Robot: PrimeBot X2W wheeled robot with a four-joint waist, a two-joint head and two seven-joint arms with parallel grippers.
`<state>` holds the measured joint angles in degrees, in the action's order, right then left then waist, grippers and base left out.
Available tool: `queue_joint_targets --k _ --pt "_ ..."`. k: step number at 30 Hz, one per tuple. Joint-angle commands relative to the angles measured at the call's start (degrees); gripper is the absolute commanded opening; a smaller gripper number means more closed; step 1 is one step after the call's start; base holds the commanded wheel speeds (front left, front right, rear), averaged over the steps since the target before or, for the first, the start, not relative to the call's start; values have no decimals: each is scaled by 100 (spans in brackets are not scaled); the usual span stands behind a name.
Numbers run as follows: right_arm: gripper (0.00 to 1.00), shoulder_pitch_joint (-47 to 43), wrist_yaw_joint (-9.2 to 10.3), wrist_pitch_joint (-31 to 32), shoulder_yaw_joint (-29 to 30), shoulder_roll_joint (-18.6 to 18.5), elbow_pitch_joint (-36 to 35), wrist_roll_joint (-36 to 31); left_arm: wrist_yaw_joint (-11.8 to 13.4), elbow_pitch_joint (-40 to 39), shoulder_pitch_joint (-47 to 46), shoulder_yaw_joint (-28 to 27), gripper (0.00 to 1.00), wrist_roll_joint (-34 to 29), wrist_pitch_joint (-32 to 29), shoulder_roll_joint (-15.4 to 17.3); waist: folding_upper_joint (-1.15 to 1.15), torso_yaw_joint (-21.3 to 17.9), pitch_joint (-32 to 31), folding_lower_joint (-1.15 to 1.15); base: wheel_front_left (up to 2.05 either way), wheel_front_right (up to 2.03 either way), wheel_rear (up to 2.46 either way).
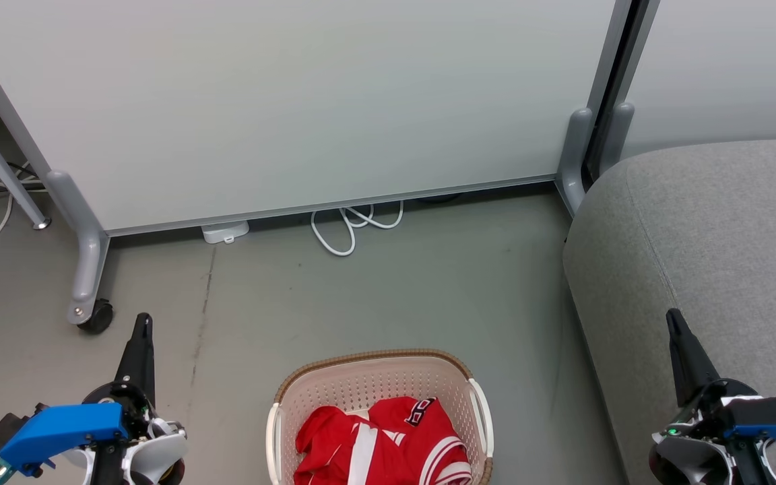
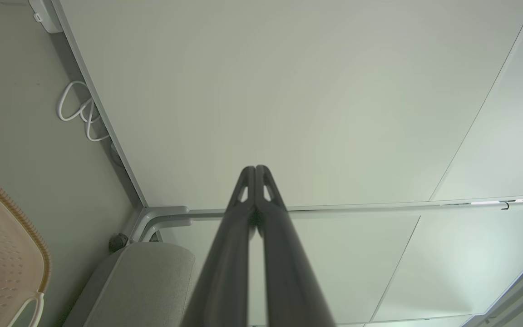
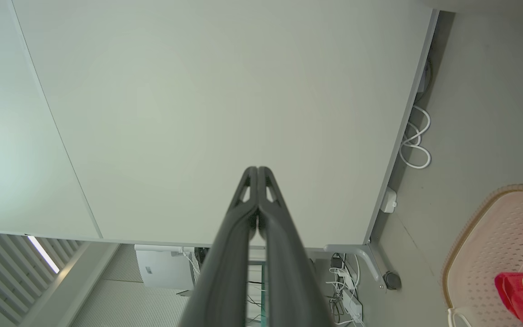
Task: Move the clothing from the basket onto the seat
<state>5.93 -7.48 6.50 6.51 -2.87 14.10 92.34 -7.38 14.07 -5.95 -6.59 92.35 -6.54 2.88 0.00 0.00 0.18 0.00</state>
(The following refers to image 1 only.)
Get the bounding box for large white partition panel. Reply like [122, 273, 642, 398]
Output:
[0, 0, 633, 237]

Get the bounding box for grey fabric sofa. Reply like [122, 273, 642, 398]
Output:
[562, 138, 776, 485]

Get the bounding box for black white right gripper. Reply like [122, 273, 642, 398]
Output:
[653, 308, 761, 443]

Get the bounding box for grey partition foot with caster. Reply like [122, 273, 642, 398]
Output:
[44, 170, 115, 335]

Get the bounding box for red white striped garment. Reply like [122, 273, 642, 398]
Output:
[348, 397, 474, 485]

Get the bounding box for white looped cable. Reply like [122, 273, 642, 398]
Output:
[311, 200, 406, 257]

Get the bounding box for white power adapter box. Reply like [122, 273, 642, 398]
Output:
[201, 220, 251, 245]

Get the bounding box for beige perforated laundry basket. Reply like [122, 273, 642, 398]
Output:
[265, 348, 495, 485]

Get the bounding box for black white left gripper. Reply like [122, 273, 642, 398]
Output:
[82, 313, 188, 444]

